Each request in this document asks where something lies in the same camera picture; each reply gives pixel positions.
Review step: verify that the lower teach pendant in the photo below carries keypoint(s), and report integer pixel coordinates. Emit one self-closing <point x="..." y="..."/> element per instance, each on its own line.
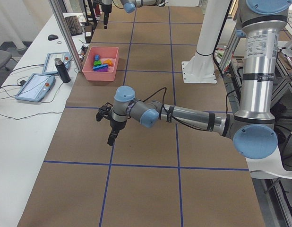
<point x="36" y="88"/>

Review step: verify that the green double block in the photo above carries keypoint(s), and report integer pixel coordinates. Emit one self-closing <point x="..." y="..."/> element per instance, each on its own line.
<point x="97" y="63"/>

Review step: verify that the purple block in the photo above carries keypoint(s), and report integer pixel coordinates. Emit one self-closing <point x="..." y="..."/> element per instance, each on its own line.
<point x="103" y="70"/>

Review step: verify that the brown cardboard box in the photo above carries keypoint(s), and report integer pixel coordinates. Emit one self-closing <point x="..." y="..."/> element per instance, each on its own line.
<point x="88" y="33"/>

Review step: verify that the pink plastic box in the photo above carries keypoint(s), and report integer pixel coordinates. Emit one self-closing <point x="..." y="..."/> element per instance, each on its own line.
<point x="105" y="53"/>

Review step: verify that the black keyboard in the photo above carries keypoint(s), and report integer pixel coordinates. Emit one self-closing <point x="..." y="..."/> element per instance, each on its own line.
<point x="73" y="25"/>

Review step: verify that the long blue studded block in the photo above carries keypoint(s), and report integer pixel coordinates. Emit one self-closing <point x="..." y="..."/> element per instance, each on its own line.
<point x="100" y="67"/>

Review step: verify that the orange block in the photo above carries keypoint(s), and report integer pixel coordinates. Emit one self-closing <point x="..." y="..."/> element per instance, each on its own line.
<point x="109" y="62"/>

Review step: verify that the small blue block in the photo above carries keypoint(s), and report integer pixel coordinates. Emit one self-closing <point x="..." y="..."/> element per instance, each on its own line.
<point x="97" y="57"/>

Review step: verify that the aluminium frame post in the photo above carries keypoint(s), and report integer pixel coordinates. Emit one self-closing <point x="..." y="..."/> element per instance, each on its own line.
<point x="56" y="9"/>

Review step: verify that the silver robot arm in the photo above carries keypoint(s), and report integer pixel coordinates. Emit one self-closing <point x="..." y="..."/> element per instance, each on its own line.
<point x="128" y="5"/>
<point x="251" y="127"/>

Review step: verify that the black bottle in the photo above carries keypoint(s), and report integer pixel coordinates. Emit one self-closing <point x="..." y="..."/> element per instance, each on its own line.
<point x="62" y="71"/>

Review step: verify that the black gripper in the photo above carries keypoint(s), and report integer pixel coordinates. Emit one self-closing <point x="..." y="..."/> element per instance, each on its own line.
<point x="117" y="124"/>
<point x="105" y="12"/>

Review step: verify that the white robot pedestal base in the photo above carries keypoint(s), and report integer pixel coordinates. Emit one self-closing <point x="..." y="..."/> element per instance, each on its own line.
<point x="200" y="68"/>

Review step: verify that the black computer mouse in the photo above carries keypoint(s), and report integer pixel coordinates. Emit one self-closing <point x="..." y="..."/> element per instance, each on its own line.
<point x="52" y="37"/>

